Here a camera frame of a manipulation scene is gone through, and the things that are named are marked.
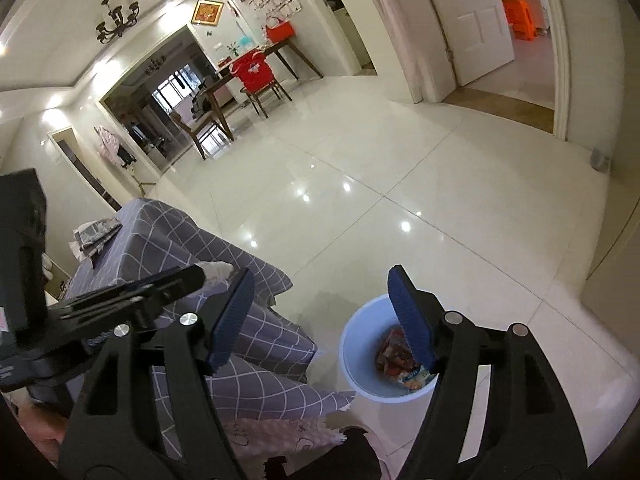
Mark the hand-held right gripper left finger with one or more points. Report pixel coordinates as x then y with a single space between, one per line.
232 315

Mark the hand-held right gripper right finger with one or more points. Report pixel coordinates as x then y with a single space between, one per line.
410 315

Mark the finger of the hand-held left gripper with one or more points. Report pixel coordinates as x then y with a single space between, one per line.
130 300

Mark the red wrapper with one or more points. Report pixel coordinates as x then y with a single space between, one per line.
392 350

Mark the white tissue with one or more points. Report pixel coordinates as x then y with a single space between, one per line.
215 271

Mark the white plastic trash bin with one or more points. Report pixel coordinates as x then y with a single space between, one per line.
360 350

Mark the colourful snack wrapper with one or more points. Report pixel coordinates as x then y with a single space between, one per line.
415 376

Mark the person's left forearm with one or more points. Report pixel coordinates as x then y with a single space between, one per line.
40 435

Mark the purple checked tablecloth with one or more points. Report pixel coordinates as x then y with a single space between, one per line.
165 240

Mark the grey printed wrapper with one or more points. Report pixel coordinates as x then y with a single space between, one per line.
100 232

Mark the pink printed cloth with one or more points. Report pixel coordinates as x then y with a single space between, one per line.
280 440

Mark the hanging pink clothes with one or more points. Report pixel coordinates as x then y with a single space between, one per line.
107 145

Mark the wooden dining chair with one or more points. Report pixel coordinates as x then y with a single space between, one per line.
197 132

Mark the small dark chandelier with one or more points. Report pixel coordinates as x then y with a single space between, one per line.
155 66

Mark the chair with red cover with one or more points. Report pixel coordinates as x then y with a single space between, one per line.
255 72

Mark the black chandelier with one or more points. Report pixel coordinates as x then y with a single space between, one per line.
117 20

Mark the wooden dining table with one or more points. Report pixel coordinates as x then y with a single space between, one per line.
280 52

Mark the red gift bag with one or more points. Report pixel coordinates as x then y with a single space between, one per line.
280 31

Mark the gold framed picture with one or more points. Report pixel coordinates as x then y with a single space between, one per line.
207 12

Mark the white panel door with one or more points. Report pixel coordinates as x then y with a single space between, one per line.
470 20

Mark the orange plastic stool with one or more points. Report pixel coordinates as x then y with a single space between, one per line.
520 20

